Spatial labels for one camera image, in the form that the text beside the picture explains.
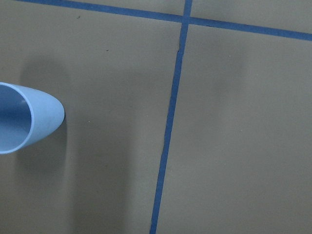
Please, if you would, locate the blue plastic cup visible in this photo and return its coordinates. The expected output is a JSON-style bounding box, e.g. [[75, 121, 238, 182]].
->
[[0, 82, 65, 154]]

